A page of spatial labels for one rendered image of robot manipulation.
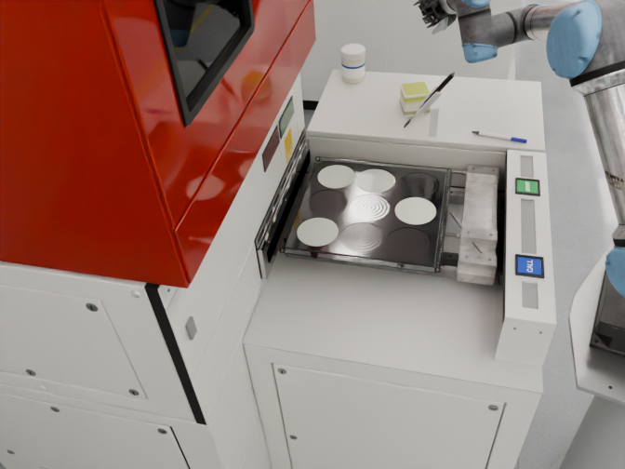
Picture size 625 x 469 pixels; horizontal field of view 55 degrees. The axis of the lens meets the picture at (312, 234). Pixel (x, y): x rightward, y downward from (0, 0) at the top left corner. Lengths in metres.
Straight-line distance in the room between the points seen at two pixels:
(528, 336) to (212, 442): 0.66
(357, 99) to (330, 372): 0.82
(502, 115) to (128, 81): 1.21
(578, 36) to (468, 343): 0.63
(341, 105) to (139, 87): 1.09
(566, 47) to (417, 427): 0.86
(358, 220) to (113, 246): 0.72
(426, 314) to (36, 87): 0.93
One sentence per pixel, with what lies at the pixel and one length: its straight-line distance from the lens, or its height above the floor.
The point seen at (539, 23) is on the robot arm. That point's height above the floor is 1.28.
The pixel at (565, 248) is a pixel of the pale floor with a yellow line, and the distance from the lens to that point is 2.79.
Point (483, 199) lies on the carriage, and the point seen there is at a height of 0.88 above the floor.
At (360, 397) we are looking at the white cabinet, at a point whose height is 0.68.
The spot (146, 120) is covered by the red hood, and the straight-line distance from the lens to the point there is 0.73.
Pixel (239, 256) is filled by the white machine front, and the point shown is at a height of 1.01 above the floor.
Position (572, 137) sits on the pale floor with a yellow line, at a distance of 3.47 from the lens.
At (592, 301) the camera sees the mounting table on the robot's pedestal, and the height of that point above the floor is 0.82.
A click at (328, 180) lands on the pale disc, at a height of 0.90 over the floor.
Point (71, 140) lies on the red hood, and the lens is 0.79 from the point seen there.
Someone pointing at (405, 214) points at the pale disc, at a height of 0.90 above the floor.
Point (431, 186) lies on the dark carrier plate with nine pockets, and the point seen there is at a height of 0.90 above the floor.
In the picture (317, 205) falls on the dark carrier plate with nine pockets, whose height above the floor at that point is 0.90.
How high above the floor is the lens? 1.87
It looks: 43 degrees down
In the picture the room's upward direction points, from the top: 5 degrees counter-clockwise
